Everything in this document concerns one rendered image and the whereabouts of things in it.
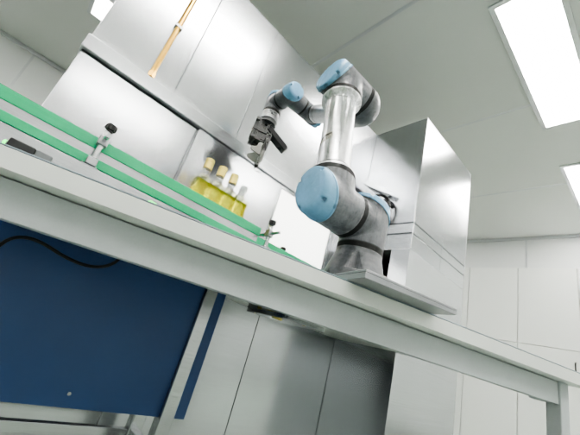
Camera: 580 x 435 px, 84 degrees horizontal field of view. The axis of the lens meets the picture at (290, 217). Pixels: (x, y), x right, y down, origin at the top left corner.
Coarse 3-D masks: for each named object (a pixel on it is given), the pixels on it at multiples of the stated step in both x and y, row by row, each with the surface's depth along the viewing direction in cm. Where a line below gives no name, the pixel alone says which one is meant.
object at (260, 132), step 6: (258, 120) 134; (264, 120) 135; (270, 120) 133; (258, 126) 133; (264, 126) 134; (270, 126) 137; (252, 132) 129; (258, 132) 131; (264, 132) 131; (252, 138) 130; (258, 138) 129; (264, 138) 131; (270, 138) 131; (252, 144) 134
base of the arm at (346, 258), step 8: (344, 240) 79; (352, 240) 78; (336, 248) 82; (344, 248) 78; (352, 248) 77; (360, 248) 76; (368, 248) 76; (376, 248) 77; (336, 256) 78; (344, 256) 76; (352, 256) 75; (360, 256) 75; (368, 256) 75; (376, 256) 76; (328, 264) 78; (336, 264) 75; (344, 264) 74; (352, 264) 75; (360, 264) 74; (368, 264) 74; (376, 264) 75; (328, 272) 76; (336, 272) 74; (376, 272) 74
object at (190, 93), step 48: (144, 0) 129; (240, 0) 162; (96, 48) 114; (144, 48) 127; (192, 48) 141; (240, 48) 159; (288, 48) 182; (48, 96) 105; (96, 96) 114; (144, 96) 125; (192, 96) 139; (240, 96) 156; (144, 144) 123; (240, 144) 150; (288, 144) 173; (336, 240) 191
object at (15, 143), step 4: (8, 140) 68; (12, 140) 67; (16, 140) 68; (8, 144) 67; (12, 144) 67; (16, 144) 68; (20, 144) 68; (24, 144) 69; (20, 148) 68; (24, 148) 69; (28, 148) 69; (32, 148) 69; (28, 152) 69; (32, 152) 69; (36, 152) 70; (40, 152) 70; (40, 156) 70; (44, 156) 71; (48, 156) 71; (48, 160) 71
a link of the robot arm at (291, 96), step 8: (288, 88) 127; (296, 88) 128; (280, 96) 131; (288, 96) 128; (296, 96) 128; (280, 104) 134; (288, 104) 132; (296, 104) 132; (304, 104) 133; (296, 112) 135
